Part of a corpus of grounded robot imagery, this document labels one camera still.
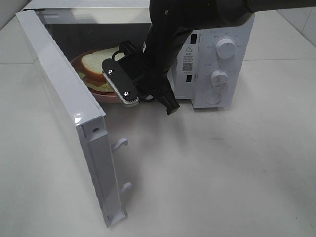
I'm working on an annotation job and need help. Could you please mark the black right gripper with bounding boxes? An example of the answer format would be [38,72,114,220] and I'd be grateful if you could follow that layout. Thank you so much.
[102,41,180,115]

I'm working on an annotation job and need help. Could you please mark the pink plate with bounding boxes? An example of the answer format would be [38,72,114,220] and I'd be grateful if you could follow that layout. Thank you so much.
[71,47,120,104]

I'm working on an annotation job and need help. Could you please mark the sandwich with white bread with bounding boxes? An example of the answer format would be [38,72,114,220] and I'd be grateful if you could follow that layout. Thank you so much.
[79,46,119,94]

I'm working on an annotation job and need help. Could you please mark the white microwave door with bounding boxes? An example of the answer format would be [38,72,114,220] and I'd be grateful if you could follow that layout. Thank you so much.
[16,10,132,227]

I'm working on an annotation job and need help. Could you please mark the round door release button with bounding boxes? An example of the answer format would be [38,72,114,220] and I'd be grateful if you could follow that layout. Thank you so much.
[206,93,221,105]

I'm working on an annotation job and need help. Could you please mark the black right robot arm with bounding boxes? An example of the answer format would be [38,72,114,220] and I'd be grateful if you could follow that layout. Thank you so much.
[102,0,316,114]

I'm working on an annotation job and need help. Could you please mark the lower white timer knob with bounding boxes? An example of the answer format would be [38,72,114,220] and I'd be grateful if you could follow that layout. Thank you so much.
[210,70,229,87]

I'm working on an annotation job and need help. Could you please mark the upper white power knob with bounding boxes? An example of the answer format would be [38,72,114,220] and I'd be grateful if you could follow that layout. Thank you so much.
[215,37,236,59]

